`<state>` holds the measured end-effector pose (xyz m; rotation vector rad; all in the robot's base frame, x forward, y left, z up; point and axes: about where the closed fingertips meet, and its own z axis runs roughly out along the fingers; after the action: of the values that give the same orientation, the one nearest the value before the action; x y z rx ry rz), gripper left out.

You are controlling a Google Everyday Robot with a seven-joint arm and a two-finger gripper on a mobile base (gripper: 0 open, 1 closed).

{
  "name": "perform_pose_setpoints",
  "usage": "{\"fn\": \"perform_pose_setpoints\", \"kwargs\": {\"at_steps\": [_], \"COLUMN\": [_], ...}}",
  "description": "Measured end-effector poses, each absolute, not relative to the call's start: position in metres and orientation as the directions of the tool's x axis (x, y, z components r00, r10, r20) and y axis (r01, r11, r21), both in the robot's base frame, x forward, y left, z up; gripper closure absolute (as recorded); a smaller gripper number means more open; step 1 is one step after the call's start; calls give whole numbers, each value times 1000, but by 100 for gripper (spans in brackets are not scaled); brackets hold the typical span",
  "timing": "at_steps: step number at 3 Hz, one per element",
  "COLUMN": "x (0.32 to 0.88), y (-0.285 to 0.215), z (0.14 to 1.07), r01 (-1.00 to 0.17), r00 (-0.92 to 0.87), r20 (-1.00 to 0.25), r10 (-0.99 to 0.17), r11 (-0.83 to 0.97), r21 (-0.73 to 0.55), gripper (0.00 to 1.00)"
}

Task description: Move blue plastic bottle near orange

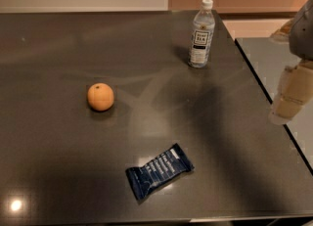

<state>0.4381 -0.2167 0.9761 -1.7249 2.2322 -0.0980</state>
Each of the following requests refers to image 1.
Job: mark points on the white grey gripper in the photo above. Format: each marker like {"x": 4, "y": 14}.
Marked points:
{"x": 302, "y": 33}

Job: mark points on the clear plastic water bottle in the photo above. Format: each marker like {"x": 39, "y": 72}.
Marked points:
{"x": 202, "y": 34}

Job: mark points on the grey side table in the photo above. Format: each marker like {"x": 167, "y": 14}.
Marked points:
{"x": 271, "y": 62}

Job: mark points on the dark blue snack wrapper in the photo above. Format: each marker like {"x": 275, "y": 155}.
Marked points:
{"x": 158, "y": 172}

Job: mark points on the orange fruit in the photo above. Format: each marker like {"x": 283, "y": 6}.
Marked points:
{"x": 100, "y": 97}

